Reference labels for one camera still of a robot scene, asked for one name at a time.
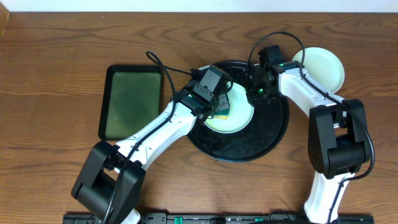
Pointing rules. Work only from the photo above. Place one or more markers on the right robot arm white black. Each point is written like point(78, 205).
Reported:
point(338, 139)

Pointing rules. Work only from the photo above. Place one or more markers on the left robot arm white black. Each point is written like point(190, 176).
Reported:
point(112, 176)

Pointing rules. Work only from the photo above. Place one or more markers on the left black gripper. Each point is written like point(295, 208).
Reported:
point(222, 101)

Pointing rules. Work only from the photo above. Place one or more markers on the round black tray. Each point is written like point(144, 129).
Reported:
point(263, 133)

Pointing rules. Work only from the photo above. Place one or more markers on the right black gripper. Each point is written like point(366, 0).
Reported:
point(258, 94)

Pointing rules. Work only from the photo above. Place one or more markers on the rectangular black tray green liquid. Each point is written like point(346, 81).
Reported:
point(131, 100)

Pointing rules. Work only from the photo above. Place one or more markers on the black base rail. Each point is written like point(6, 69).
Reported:
point(162, 218)

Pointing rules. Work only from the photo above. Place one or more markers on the yellow green sponge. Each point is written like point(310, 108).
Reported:
point(222, 110)

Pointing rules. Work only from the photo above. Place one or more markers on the mint green plate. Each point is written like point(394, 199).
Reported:
point(325, 68)
point(241, 112)

